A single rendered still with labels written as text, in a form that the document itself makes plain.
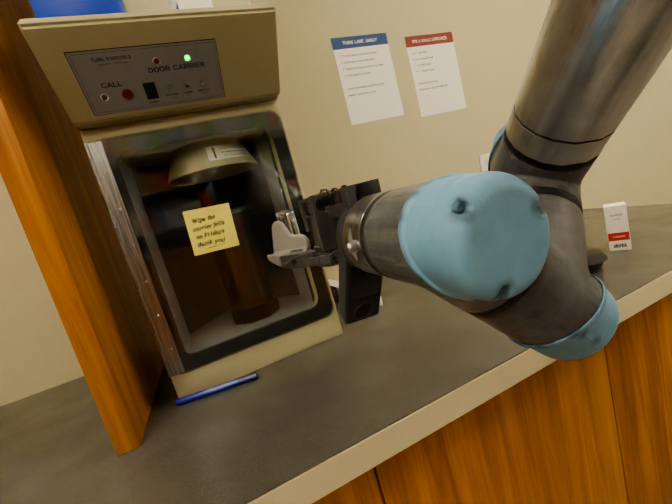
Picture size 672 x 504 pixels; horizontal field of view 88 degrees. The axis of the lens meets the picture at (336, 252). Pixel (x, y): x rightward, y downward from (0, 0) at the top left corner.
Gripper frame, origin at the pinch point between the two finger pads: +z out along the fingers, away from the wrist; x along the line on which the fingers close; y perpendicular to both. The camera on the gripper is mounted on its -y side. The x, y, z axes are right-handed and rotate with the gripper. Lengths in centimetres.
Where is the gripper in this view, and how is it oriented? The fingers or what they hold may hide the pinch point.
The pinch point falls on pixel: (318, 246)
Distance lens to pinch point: 52.0
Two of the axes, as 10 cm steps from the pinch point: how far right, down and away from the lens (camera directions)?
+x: -9.0, 2.9, -3.2
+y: -2.5, -9.6, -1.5
